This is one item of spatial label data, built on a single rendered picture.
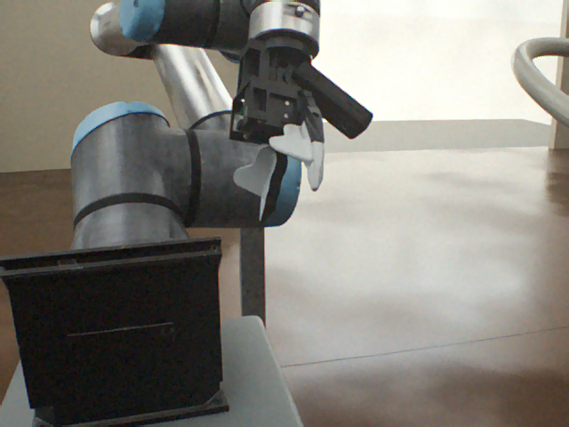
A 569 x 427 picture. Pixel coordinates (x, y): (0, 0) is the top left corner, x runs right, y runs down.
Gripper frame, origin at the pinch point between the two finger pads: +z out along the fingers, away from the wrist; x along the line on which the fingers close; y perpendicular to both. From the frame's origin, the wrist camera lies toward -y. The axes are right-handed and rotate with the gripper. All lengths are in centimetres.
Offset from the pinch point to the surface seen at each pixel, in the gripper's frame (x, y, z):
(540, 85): 15.0, -25.2, -15.9
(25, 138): -584, 81, -212
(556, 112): 16.7, -25.2, -11.6
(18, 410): -25.6, 27.0, 25.6
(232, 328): -34.1, -4.8, 11.6
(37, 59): -538, 81, -289
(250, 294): -120, -38, -6
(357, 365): -157, -102, 15
